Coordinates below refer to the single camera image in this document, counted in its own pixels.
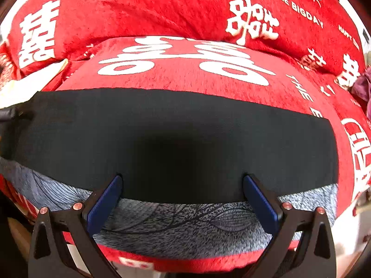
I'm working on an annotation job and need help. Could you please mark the black pants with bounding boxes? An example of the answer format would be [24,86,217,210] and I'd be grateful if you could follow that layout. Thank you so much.
[1,88,338,204]

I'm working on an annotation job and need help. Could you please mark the cream white cloth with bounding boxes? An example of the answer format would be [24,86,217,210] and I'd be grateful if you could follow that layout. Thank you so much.
[0,58,69,109]

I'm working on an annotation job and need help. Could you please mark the purple cloth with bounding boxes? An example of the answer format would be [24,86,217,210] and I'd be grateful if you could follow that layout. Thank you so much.
[351,67,371,116]

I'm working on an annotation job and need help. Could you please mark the red gold embroidered pillow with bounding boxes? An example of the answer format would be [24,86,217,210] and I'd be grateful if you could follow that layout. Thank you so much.
[0,42,21,88]

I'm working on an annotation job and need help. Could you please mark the red blanket white characters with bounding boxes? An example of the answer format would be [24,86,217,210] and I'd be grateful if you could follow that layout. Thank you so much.
[1,0,370,277]

